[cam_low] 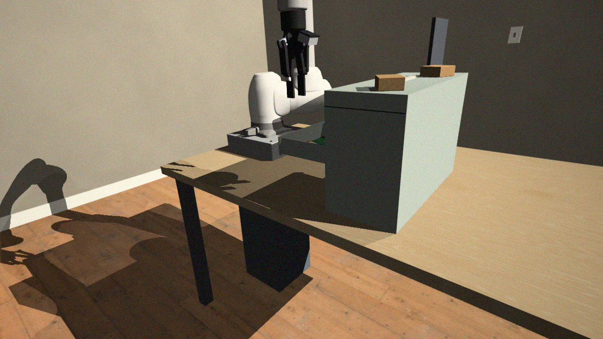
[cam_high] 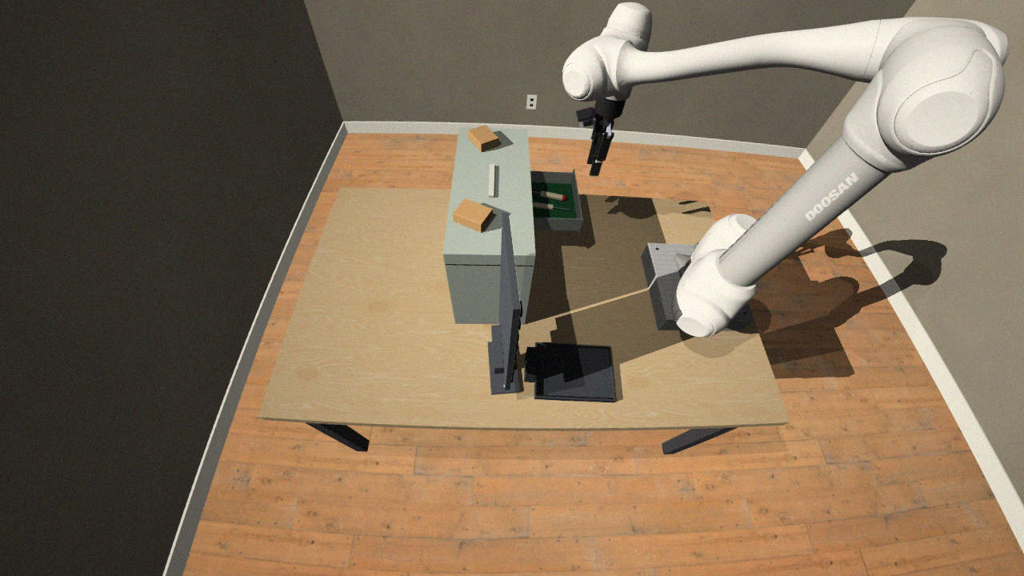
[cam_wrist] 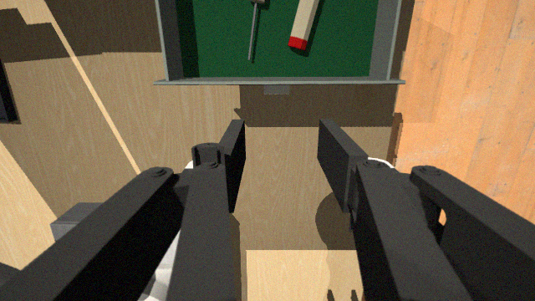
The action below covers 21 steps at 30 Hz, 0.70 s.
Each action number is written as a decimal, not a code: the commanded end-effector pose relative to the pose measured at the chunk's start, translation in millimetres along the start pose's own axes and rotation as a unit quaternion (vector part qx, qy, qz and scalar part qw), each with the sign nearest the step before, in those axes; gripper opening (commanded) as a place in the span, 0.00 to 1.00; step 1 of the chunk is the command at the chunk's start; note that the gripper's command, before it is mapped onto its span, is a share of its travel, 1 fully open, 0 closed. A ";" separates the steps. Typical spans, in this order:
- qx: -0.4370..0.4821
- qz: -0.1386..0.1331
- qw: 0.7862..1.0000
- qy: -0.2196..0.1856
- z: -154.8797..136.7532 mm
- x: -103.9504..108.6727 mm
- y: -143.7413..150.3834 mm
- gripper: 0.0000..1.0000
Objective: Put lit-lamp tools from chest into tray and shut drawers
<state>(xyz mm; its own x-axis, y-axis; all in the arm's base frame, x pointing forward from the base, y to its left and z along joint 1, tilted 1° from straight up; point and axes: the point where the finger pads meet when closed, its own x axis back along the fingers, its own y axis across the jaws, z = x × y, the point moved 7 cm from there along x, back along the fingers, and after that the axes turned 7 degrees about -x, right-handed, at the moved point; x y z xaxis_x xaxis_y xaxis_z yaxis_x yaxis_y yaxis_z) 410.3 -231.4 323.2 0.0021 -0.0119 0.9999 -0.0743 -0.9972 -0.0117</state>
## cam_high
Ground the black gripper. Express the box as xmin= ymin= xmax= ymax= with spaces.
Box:
xmin=587 ymin=98 xmax=626 ymax=176

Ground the tan rectangular block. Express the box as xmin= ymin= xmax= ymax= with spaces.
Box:
xmin=453 ymin=198 xmax=493 ymax=233

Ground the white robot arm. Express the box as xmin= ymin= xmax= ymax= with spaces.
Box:
xmin=562 ymin=2 xmax=1010 ymax=338

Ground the brown rectangular box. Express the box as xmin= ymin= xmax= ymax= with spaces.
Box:
xmin=468 ymin=125 xmax=498 ymax=152

